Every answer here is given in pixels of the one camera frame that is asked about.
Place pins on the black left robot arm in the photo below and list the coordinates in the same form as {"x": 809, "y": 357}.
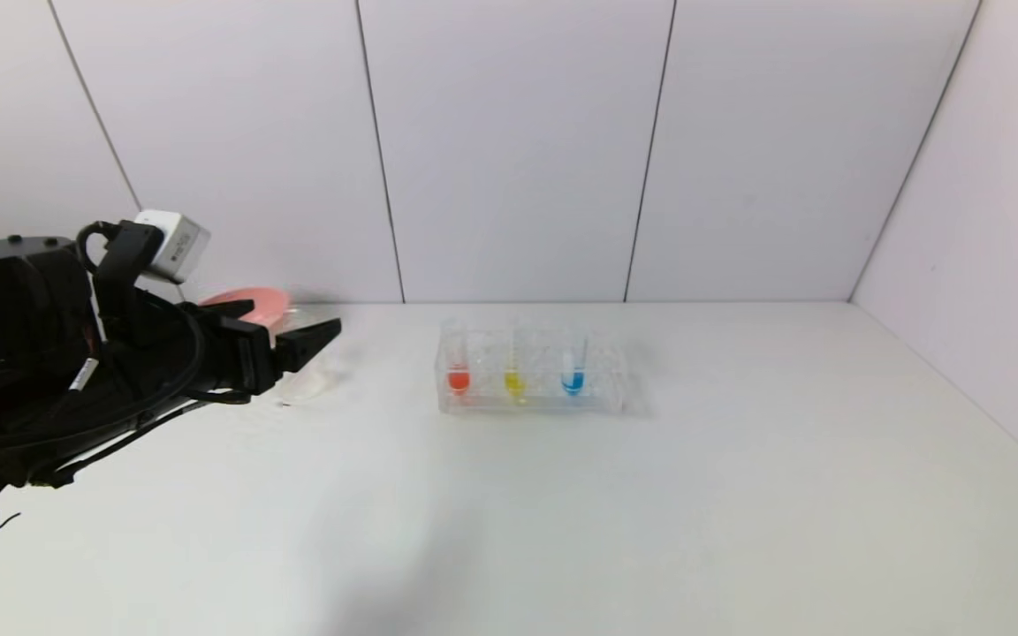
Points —
{"x": 5, "y": 336}

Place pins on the clear glass beaker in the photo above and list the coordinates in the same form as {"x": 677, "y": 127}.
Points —
{"x": 310, "y": 384}

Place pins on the test tube with yellow pigment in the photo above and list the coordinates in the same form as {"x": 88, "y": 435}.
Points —
{"x": 514, "y": 382}

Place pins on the pink plastic bowl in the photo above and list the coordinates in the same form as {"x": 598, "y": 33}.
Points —
{"x": 257, "y": 303}

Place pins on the test tube with red pigment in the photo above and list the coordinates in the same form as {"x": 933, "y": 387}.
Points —
{"x": 459, "y": 380}

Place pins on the clear acrylic test tube rack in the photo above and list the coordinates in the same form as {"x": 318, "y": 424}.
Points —
{"x": 602, "y": 393}

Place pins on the test tube with blue pigment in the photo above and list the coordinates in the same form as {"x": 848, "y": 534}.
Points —
{"x": 573, "y": 380}

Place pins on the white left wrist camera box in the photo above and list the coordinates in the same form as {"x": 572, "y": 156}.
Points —
{"x": 175, "y": 243}

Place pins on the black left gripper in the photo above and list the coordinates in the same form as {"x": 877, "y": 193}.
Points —
{"x": 249, "y": 358}

